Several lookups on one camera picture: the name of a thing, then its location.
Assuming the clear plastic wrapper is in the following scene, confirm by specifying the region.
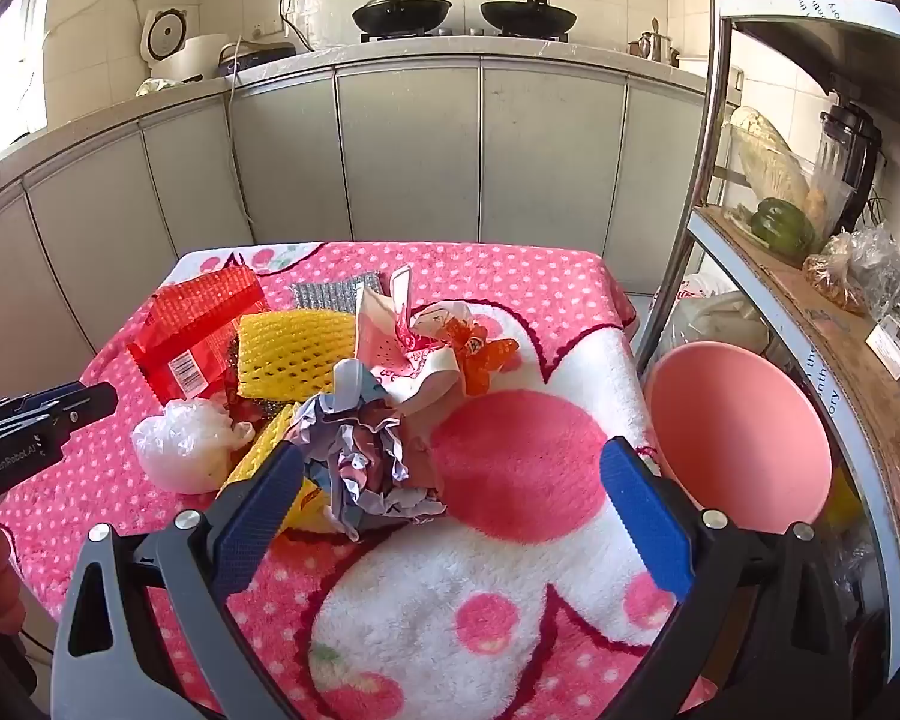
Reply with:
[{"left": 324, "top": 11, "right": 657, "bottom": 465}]
[{"left": 409, "top": 300, "right": 481, "bottom": 350}]

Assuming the tan root vegetable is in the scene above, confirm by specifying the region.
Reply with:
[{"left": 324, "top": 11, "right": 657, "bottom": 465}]
[{"left": 804, "top": 187, "right": 830, "bottom": 237}]

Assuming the black blender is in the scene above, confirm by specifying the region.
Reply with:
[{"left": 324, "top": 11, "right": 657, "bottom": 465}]
[{"left": 806, "top": 101, "right": 884, "bottom": 237}]

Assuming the white power cable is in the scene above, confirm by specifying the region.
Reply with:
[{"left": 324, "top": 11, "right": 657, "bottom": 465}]
[{"left": 227, "top": 36, "right": 257, "bottom": 241}]

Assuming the orange plastic wrapper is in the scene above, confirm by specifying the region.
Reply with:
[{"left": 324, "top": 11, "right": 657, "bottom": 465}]
[{"left": 450, "top": 319, "right": 520, "bottom": 398}]

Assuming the dark cooking pot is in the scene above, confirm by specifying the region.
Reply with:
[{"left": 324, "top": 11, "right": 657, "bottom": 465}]
[{"left": 217, "top": 41, "right": 297, "bottom": 80}]

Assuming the pink dotted printed blanket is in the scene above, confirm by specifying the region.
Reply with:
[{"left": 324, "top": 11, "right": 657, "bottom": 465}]
[{"left": 0, "top": 240, "right": 710, "bottom": 720}]

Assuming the clear bag of greens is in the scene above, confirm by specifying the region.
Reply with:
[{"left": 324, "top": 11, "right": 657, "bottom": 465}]
[{"left": 847, "top": 221, "right": 900, "bottom": 338}]

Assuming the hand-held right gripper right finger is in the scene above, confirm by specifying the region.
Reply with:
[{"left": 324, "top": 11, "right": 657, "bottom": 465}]
[{"left": 598, "top": 435, "right": 852, "bottom": 720}]

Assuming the metal shelf rack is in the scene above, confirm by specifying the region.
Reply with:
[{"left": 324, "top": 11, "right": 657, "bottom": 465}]
[{"left": 634, "top": 0, "right": 900, "bottom": 691}]

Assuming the yellow foam net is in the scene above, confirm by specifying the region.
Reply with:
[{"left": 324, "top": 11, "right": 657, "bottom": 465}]
[
  {"left": 236, "top": 309, "right": 357, "bottom": 400},
  {"left": 217, "top": 401, "right": 332, "bottom": 535}
]

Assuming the bag of brown food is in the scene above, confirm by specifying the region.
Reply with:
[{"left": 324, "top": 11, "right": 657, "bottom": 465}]
[{"left": 802, "top": 232, "right": 871, "bottom": 316}]

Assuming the grey kitchen counter cabinet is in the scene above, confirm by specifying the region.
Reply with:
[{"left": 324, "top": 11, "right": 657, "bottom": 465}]
[{"left": 0, "top": 41, "right": 728, "bottom": 428}]

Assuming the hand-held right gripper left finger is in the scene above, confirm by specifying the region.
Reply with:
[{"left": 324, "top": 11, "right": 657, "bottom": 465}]
[{"left": 51, "top": 439, "right": 308, "bottom": 720}]

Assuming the gas stove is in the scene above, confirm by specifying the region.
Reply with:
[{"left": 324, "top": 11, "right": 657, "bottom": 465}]
[{"left": 360, "top": 25, "right": 571, "bottom": 44}]

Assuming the clear splash guard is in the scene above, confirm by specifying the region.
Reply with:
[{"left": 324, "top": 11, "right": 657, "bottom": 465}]
[{"left": 281, "top": 0, "right": 380, "bottom": 52}]

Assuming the white plastic sack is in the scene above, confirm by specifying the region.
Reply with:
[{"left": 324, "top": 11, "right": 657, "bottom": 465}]
[{"left": 656, "top": 274, "right": 770, "bottom": 368}]

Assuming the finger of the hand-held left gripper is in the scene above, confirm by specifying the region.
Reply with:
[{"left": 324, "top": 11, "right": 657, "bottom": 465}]
[
  {"left": 0, "top": 381, "right": 85, "bottom": 434},
  {"left": 26, "top": 381, "right": 119, "bottom": 452}
]

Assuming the white rice cooker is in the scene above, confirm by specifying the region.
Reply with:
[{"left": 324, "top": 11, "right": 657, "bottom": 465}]
[{"left": 141, "top": 6, "right": 230, "bottom": 83}]

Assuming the white pink paper carton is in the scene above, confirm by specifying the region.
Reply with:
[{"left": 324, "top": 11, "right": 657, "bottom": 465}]
[{"left": 354, "top": 266, "right": 462, "bottom": 413}]

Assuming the cardboard shelf liner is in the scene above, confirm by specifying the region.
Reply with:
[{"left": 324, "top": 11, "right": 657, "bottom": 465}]
[{"left": 701, "top": 206, "right": 900, "bottom": 533}]

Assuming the black wok with lid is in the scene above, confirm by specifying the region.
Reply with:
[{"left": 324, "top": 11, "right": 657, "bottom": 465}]
[{"left": 351, "top": 0, "right": 453, "bottom": 35}]

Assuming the green bell pepper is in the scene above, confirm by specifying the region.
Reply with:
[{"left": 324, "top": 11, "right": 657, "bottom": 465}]
[{"left": 750, "top": 197, "right": 815, "bottom": 256}]

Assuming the grey paper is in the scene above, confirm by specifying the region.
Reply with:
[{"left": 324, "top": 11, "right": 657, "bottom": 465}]
[{"left": 285, "top": 358, "right": 447, "bottom": 541}]

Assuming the red foil wrapper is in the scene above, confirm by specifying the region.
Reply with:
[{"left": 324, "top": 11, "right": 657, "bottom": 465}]
[{"left": 127, "top": 268, "right": 271, "bottom": 406}]

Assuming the white plastic bag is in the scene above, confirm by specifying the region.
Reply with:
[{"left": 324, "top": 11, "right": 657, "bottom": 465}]
[{"left": 131, "top": 399, "right": 256, "bottom": 496}]

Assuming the metal kettle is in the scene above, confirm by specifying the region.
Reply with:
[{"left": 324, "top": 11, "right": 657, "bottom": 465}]
[{"left": 630, "top": 19, "right": 680, "bottom": 65}]

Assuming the silver bubble bag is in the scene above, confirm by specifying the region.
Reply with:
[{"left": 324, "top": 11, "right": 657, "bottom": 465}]
[{"left": 289, "top": 272, "right": 383, "bottom": 314}]

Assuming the small white box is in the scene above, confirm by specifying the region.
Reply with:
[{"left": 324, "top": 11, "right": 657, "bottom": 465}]
[{"left": 866, "top": 315, "right": 900, "bottom": 380}]

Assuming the pink plastic bucket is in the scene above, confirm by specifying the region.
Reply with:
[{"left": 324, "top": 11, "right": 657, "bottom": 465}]
[{"left": 643, "top": 341, "right": 833, "bottom": 537}]

